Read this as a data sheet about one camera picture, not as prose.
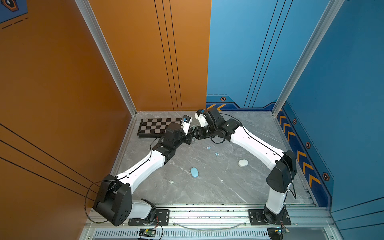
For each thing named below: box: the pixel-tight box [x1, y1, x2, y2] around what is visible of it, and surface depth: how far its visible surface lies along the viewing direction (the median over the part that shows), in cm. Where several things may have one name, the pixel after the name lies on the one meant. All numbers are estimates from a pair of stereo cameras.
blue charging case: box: [190, 167, 199, 178], surface depth 89 cm
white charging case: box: [238, 159, 249, 168], surface depth 92 cm
